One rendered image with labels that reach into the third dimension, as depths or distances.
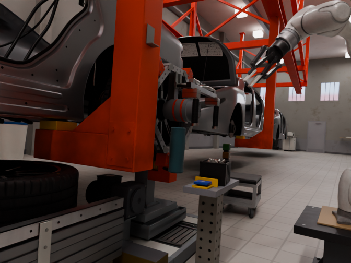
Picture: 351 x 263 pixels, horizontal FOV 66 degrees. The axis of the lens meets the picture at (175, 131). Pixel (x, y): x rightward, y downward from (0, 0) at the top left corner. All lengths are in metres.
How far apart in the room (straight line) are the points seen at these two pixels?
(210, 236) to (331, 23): 1.09
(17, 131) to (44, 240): 5.11
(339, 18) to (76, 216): 1.21
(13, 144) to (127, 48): 4.99
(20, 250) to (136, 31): 0.93
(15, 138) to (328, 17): 5.62
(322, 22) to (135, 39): 0.75
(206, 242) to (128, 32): 1.10
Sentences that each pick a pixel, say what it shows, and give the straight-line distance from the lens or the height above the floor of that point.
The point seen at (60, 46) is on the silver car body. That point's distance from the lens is 1.65.
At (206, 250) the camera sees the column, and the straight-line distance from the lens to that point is 1.52.
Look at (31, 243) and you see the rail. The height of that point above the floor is 0.33.
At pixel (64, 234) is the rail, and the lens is 1.10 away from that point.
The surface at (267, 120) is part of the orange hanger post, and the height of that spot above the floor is 1.05.
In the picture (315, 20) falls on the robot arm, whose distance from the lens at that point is 1.25.
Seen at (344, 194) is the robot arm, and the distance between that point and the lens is 1.61.
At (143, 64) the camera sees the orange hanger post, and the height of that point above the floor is 1.00.
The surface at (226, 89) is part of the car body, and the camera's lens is 4.55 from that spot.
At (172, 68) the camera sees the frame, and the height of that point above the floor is 1.09.
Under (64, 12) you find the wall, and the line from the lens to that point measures 8.06.
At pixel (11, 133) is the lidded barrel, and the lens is 6.05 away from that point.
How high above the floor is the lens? 0.70
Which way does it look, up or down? level
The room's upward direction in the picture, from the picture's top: 4 degrees clockwise
